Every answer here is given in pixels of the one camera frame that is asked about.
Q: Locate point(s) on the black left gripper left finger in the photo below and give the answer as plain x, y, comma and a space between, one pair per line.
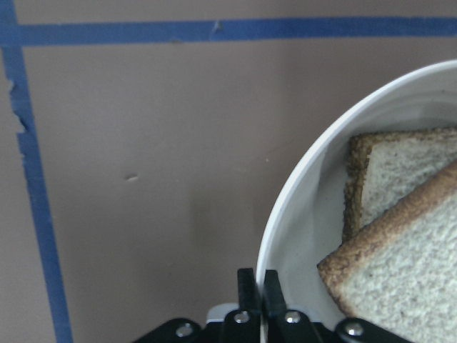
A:
243, 324

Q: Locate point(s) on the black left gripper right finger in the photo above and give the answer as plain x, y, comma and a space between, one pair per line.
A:
284, 324

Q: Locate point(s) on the cream round plate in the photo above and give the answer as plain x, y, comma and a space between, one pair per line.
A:
306, 221

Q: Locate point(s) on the bread slice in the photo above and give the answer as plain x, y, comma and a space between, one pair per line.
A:
399, 272
384, 167

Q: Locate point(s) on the bread slice under egg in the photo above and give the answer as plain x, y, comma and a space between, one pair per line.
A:
384, 167

